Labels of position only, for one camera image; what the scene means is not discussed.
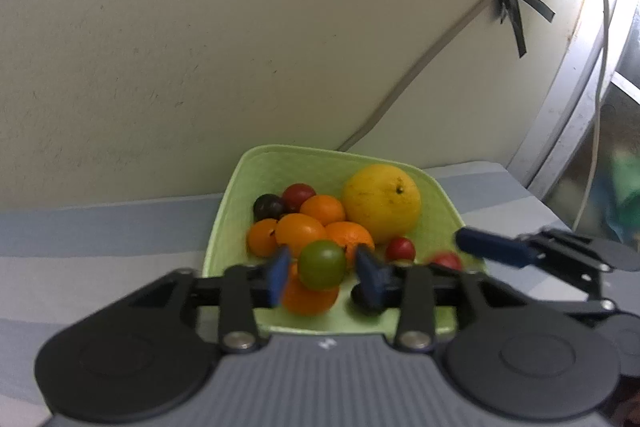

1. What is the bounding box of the dark red tomato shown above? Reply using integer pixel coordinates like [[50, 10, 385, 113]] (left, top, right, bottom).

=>
[[281, 183, 317, 214]]

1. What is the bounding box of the dark purple plum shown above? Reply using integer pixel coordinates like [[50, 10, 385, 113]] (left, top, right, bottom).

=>
[[350, 284, 386, 315]]

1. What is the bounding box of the orange tomato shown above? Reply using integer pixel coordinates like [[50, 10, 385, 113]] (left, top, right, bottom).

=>
[[247, 218, 281, 258]]

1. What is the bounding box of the red cherry tomato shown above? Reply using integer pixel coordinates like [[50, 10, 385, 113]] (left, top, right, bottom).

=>
[[385, 237, 417, 263], [429, 252, 463, 272]]

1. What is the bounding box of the large mandarin orange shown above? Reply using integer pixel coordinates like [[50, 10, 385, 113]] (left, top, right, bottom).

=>
[[281, 264, 341, 316]]

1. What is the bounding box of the grey wall cable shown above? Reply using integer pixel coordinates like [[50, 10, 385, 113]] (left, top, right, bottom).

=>
[[340, 0, 501, 152]]

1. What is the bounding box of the small dark purple tomato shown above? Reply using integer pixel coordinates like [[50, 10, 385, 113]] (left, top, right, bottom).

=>
[[253, 194, 286, 223]]

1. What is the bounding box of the yellow grapefruit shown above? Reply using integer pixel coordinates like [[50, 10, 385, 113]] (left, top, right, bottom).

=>
[[342, 164, 422, 244]]

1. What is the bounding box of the light green tomato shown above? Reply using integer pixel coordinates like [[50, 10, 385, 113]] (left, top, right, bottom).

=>
[[298, 240, 348, 291]]

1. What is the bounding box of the small mandarin orange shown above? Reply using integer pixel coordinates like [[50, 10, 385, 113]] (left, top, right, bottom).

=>
[[299, 195, 347, 227]]

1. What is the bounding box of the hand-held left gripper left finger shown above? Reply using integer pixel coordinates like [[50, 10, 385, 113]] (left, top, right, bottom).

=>
[[129, 246, 293, 354]]

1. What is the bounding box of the green plastic tray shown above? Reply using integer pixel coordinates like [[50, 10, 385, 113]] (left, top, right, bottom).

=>
[[201, 144, 486, 337]]

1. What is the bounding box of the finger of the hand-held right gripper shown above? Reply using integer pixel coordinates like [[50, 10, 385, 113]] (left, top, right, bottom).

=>
[[475, 259, 617, 318], [456, 227, 640, 273]]

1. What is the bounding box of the aluminium window frame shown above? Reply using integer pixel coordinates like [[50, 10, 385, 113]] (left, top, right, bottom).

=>
[[505, 0, 640, 218]]

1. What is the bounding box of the striped bed sheet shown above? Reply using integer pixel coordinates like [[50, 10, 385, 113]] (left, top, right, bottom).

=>
[[0, 159, 576, 427]]

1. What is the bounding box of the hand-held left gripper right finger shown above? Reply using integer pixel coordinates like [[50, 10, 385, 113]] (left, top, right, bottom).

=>
[[354, 244, 526, 353]]

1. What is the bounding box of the smooth orange fruit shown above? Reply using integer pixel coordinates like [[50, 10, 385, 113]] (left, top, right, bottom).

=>
[[275, 213, 327, 258]]

